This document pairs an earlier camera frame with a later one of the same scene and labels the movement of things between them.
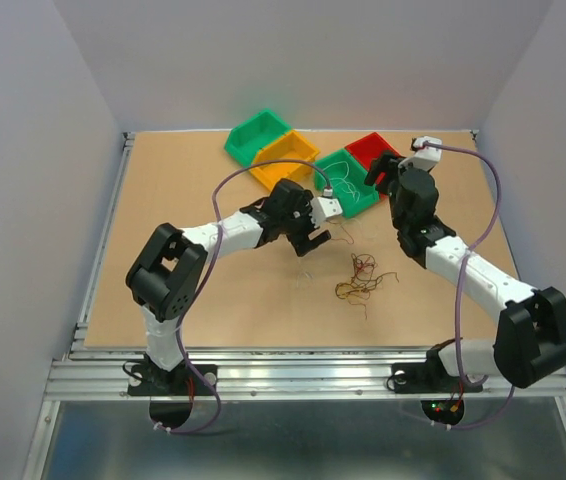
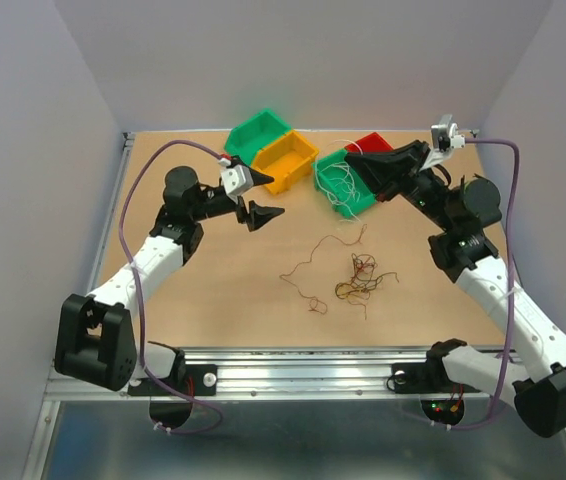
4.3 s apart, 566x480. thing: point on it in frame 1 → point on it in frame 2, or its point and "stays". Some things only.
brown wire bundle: (363, 280) stays
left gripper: (303, 206) → (259, 216)
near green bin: (344, 177) stays
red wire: (344, 239) → (342, 240)
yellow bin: (271, 158) stays
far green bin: (244, 140) stays
